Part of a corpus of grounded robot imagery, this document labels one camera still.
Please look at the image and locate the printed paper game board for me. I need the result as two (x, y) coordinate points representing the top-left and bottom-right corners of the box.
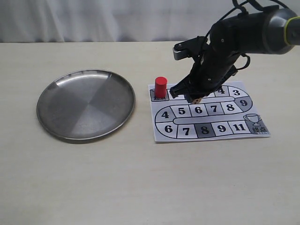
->
(148, 81), (270, 143)

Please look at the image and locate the red cylinder game piece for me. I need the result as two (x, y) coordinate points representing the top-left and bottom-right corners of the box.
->
(155, 76), (167, 98)

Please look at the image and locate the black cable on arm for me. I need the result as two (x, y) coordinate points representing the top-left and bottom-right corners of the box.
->
(231, 0), (281, 71)

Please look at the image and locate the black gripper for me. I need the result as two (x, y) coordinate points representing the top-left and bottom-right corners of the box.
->
(170, 46), (241, 103)

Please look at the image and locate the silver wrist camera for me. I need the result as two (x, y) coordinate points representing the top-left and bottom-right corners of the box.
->
(173, 36), (207, 60)

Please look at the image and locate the wooden die with black pips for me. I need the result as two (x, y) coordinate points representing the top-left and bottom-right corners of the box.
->
(191, 98), (202, 104)

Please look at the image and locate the white curtain backdrop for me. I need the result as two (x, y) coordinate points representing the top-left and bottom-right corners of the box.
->
(0, 0), (237, 43)

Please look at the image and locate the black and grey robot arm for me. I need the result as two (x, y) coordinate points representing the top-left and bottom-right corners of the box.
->
(170, 6), (300, 104)

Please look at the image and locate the round stainless steel plate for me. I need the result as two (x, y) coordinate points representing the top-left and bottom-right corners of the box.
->
(36, 69), (136, 143)

